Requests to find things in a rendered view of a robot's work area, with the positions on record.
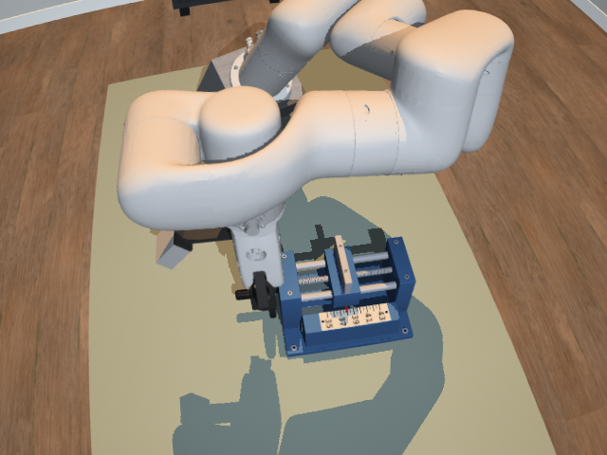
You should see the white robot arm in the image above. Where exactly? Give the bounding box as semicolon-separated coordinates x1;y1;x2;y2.
117;0;514;270

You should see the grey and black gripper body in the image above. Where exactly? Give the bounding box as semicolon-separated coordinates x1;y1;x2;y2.
227;207;285;290

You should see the blue bench vise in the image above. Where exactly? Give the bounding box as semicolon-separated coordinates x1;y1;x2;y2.
275;235;416;357

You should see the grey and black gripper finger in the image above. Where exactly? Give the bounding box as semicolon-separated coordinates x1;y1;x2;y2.
249;271;277;311

